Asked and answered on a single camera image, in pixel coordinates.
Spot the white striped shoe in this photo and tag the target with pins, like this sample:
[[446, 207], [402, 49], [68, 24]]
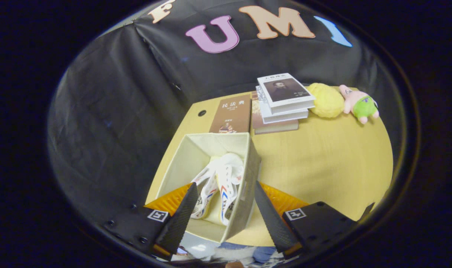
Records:
[[229, 178], [205, 195]]

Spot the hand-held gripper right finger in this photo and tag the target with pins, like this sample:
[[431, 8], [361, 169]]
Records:
[[276, 223]]

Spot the pink star plush toy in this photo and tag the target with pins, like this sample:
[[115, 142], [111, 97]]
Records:
[[361, 104]]

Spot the white portrait cover book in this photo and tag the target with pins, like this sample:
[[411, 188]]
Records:
[[285, 91]]

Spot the cream fabric storage box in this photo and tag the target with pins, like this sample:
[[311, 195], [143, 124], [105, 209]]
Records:
[[190, 156]]

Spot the brown cover book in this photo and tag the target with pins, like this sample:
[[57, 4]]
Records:
[[231, 113]]

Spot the black backdrop cloth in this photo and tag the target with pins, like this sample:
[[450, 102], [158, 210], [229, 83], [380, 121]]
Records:
[[118, 111]]

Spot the yellow plush toy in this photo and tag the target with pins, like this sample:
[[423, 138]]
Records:
[[326, 100]]

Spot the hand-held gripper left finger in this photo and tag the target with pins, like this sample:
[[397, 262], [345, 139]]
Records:
[[179, 219]]

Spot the person's blue jeans leg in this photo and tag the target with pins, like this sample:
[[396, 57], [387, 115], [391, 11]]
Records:
[[244, 251]]

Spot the thick white book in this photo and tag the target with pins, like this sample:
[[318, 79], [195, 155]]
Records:
[[281, 115]]

